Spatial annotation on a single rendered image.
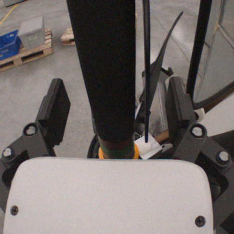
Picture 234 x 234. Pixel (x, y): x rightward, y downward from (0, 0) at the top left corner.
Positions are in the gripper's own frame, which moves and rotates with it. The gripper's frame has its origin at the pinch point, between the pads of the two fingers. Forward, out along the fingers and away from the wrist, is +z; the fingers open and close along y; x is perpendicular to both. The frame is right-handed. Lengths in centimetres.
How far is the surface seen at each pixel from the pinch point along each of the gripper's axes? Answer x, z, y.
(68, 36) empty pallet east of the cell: -133, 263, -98
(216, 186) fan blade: -10.5, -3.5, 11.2
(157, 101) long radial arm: -34.3, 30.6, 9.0
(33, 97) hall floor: -148, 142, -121
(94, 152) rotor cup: -27.7, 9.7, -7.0
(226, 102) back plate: -28.4, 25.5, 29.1
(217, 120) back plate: -31.9, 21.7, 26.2
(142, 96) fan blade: -19.3, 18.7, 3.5
